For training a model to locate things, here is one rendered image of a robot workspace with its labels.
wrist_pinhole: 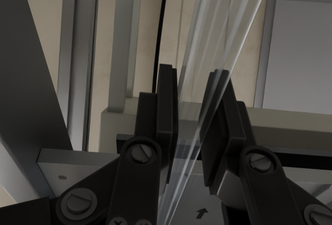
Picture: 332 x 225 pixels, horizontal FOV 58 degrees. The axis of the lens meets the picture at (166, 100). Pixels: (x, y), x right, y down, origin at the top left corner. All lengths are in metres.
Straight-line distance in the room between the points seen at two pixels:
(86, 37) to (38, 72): 0.24
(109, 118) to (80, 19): 0.20
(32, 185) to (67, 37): 0.26
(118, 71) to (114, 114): 0.08
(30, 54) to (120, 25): 0.39
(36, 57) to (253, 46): 2.67
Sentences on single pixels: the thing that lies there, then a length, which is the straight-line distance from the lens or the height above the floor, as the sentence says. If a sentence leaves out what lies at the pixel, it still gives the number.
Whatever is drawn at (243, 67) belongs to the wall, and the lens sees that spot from 2.78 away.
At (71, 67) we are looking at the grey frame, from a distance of 0.43.
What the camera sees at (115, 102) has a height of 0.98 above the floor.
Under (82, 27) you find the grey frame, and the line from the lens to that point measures 0.42.
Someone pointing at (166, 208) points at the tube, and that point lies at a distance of 0.20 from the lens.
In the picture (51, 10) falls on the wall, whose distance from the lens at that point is 3.13.
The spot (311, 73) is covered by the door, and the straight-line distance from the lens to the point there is 2.87.
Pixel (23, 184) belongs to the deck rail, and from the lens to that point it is 0.20.
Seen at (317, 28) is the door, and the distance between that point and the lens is 2.91.
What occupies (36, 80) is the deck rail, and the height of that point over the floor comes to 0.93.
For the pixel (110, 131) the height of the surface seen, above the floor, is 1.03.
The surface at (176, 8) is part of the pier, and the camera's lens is 2.57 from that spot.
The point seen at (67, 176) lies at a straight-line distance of 0.21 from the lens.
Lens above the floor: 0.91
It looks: 6 degrees up
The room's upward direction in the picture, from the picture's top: 175 degrees counter-clockwise
